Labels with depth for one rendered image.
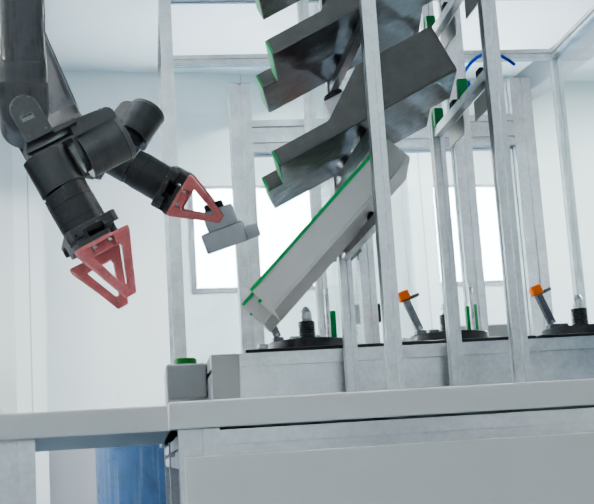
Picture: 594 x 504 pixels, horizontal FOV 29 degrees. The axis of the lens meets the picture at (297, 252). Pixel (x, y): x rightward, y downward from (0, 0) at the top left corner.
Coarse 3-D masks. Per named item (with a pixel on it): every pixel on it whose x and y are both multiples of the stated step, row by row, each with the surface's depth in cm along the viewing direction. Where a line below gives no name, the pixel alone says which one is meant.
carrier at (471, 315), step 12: (468, 288) 204; (468, 312) 210; (444, 324) 207; (468, 324) 210; (420, 336) 204; (432, 336) 202; (444, 336) 201; (468, 336) 202; (480, 336) 203; (492, 336) 217; (528, 336) 197
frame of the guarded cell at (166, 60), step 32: (160, 0) 298; (192, 0) 300; (224, 0) 301; (512, 0) 313; (160, 32) 297; (576, 32) 342; (160, 64) 346; (192, 64) 348; (224, 64) 350; (256, 64) 352; (160, 96) 345; (160, 128) 344; (576, 256) 352; (576, 288) 351
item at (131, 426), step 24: (120, 408) 129; (144, 408) 130; (0, 432) 126; (24, 432) 126; (48, 432) 127; (72, 432) 128; (96, 432) 128; (120, 432) 129; (144, 432) 130; (168, 432) 135
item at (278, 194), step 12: (408, 120) 179; (420, 120) 183; (396, 132) 182; (408, 132) 186; (348, 156) 180; (324, 168) 179; (336, 168) 183; (264, 180) 175; (276, 180) 175; (300, 180) 179; (312, 180) 183; (324, 180) 187; (276, 192) 178; (288, 192) 182; (300, 192) 186; (276, 204) 185
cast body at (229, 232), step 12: (216, 204) 172; (228, 204) 172; (228, 216) 172; (216, 228) 172; (228, 228) 172; (240, 228) 172; (252, 228) 174; (204, 240) 172; (216, 240) 172; (228, 240) 172; (240, 240) 172
